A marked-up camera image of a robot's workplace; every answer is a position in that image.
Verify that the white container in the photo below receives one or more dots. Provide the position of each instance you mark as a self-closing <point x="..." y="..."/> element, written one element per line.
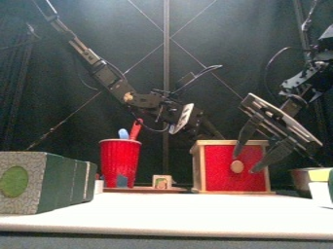
<point x="321" y="194"/>

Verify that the green patterned cardboard box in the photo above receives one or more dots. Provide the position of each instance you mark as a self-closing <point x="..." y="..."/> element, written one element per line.
<point x="56" y="181"/>

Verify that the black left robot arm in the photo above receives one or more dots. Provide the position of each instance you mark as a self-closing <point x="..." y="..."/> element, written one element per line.
<point x="108" y="78"/>

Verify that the red drawer with wooden knob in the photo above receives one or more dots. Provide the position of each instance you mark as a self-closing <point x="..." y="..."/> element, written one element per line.
<point x="220" y="175"/>

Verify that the black cloth backdrop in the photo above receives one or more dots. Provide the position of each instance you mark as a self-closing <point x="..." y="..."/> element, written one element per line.
<point x="207" y="39"/>

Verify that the red plastic cup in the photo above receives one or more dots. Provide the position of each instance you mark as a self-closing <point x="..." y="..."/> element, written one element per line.
<point x="116" y="162"/>

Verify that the yellow-green flat item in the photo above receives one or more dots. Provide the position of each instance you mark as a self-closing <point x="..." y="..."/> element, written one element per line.
<point x="319" y="175"/>

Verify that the wooden drawer box frame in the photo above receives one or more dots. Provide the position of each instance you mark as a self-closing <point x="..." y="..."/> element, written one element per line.
<point x="196" y="168"/>

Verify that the dark slanted frame pole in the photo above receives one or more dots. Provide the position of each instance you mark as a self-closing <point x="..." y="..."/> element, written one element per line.
<point x="303" y="13"/>

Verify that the metal bowl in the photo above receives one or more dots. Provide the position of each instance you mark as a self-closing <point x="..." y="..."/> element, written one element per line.
<point x="301" y="180"/>

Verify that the grey vertical frame pole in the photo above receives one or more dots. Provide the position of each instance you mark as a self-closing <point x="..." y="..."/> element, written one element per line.
<point x="165" y="19"/>

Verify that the dark green object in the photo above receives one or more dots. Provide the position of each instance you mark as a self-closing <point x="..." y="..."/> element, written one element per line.
<point x="330" y="186"/>

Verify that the small white block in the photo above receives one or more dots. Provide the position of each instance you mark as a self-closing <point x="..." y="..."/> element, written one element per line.
<point x="99" y="187"/>

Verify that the flat wooden board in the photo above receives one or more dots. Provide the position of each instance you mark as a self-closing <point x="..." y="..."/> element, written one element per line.
<point x="143" y="190"/>

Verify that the white foam mat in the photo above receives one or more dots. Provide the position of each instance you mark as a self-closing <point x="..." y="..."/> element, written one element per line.
<point x="172" y="217"/>

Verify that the small wooden picture block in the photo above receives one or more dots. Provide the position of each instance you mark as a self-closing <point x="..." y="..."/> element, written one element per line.
<point x="161" y="183"/>

